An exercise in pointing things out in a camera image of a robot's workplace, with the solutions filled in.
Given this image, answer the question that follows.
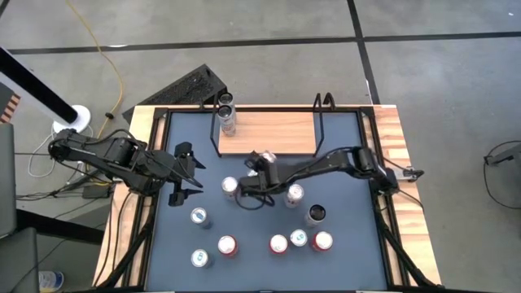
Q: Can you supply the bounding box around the black floor cable bundle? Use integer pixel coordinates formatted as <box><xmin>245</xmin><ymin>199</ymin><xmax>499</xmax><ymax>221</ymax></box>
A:
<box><xmin>15</xmin><ymin>178</ymin><xmax>123</xmax><ymax>204</ymax></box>

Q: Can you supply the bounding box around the white floor cable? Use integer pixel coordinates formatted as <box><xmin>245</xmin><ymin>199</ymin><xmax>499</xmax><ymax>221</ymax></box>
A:
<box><xmin>26</xmin><ymin>152</ymin><xmax>56</xmax><ymax>179</ymax></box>

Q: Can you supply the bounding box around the orange black striped panel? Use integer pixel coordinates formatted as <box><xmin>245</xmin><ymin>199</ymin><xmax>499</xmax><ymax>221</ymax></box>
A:
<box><xmin>0</xmin><ymin>83</ymin><xmax>21</xmax><ymax>125</ymax></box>

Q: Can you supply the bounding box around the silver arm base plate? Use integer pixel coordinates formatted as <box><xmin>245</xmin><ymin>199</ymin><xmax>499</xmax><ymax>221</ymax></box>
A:
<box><xmin>396</xmin><ymin>164</ymin><xmax>425</xmax><ymax>182</ymax></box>

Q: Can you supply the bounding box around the black floor cable loop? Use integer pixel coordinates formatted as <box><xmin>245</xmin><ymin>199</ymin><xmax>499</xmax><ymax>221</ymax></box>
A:
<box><xmin>482</xmin><ymin>140</ymin><xmax>521</xmax><ymax>211</ymax></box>

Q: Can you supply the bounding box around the black aluminium table frame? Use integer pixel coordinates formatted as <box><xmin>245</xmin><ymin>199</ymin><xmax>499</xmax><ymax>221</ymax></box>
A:
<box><xmin>136</xmin><ymin>106</ymin><xmax>402</xmax><ymax>292</ymax></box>

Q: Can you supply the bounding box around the blue silver Red Bull can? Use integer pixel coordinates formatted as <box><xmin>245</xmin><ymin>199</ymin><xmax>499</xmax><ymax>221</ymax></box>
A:
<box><xmin>190</xmin><ymin>206</ymin><xmax>213</xmax><ymax>230</ymax></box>
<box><xmin>190</xmin><ymin>247</ymin><xmax>213</xmax><ymax>269</ymax></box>
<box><xmin>289</xmin><ymin>228</ymin><xmax>309</xmax><ymax>248</ymax></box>

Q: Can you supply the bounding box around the yellow floor cable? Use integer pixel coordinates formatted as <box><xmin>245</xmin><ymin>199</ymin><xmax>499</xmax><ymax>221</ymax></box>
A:
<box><xmin>64</xmin><ymin>0</ymin><xmax>125</xmax><ymax>139</ymax></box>

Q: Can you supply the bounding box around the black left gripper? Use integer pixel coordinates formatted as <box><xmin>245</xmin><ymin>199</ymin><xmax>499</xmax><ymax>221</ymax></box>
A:
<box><xmin>162</xmin><ymin>141</ymin><xmax>207</xmax><ymax>208</ymax></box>

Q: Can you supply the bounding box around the black perforated metal case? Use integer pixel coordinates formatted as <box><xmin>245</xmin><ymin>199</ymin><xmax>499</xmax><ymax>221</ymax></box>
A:
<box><xmin>121</xmin><ymin>63</ymin><xmax>230</xmax><ymax>123</ymax></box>

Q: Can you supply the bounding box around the black pole white round base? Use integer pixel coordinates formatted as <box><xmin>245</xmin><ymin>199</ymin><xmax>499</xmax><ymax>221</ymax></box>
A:
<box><xmin>0</xmin><ymin>46</ymin><xmax>93</xmax><ymax>138</ymax></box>

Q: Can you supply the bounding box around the wooden shelf with wire frame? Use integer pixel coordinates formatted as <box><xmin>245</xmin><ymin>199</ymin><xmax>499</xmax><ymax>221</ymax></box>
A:
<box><xmin>209</xmin><ymin>92</ymin><xmax>337</xmax><ymax>159</ymax></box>

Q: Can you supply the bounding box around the red Fanta strawberry can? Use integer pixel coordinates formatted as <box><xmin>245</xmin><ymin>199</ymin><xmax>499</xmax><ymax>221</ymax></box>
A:
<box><xmin>217</xmin><ymin>234</ymin><xmax>240</xmax><ymax>257</ymax></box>
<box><xmin>311</xmin><ymin>230</ymin><xmax>335</xmax><ymax>253</ymax></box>
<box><xmin>268</xmin><ymin>234</ymin><xmax>290</xmax><ymax>256</ymax></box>

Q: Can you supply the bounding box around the grey metal floor stand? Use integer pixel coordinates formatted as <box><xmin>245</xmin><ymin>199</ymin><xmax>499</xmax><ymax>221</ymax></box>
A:
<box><xmin>484</xmin><ymin>144</ymin><xmax>521</xmax><ymax>168</ymax></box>

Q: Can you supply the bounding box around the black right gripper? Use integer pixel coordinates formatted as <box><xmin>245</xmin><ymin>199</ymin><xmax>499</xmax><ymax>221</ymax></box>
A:
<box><xmin>237</xmin><ymin>151</ymin><xmax>288</xmax><ymax>199</ymax></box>

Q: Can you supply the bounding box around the black power brick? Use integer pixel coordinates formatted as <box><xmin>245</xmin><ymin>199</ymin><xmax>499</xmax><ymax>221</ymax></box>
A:
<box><xmin>83</xmin><ymin>185</ymin><xmax>111</xmax><ymax>200</ymax></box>

